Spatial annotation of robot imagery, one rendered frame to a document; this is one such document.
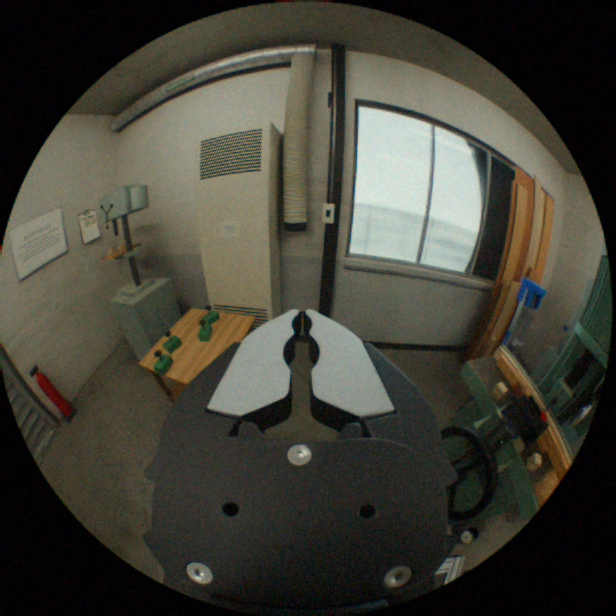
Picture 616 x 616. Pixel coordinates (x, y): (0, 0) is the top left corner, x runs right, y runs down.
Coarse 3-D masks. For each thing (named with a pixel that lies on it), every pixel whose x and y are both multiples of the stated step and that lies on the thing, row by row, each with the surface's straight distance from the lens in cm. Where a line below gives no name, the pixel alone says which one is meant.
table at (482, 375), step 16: (464, 368) 78; (480, 368) 78; (496, 368) 85; (480, 384) 73; (496, 384) 78; (480, 400) 74; (528, 448) 74; (512, 464) 72; (544, 464) 80; (512, 480) 74; (528, 480) 71; (528, 496) 73; (528, 512) 75
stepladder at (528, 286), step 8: (528, 280) 156; (520, 288) 157; (528, 288) 153; (536, 288) 151; (520, 296) 156; (528, 296) 152; (536, 296) 165; (520, 304) 155; (528, 304) 153; (536, 304) 166; (520, 312) 153; (528, 312) 156; (520, 320) 157; (528, 320) 167; (512, 328) 156; (520, 328) 172; (512, 336) 158; (520, 336) 170; (504, 344) 161; (520, 344) 168; (512, 352) 179
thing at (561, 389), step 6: (564, 378) 78; (558, 384) 73; (564, 384) 74; (552, 390) 73; (558, 390) 73; (564, 390) 72; (570, 390) 76; (546, 396) 74; (552, 396) 74; (558, 396) 73; (564, 396) 73; (570, 396) 73; (558, 402) 74; (564, 402) 73; (552, 408) 75; (558, 408) 74
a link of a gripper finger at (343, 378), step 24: (312, 312) 11; (312, 336) 9; (336, 336) 10; (312, 360) 10; (336, 360) 8; (360, 360) 8; (312, 384) 7; (336, 384) 7; (360, 384) 7; (312, 408) 8; (336, 408) 7; (360, 408) 7; (384, 408) 7
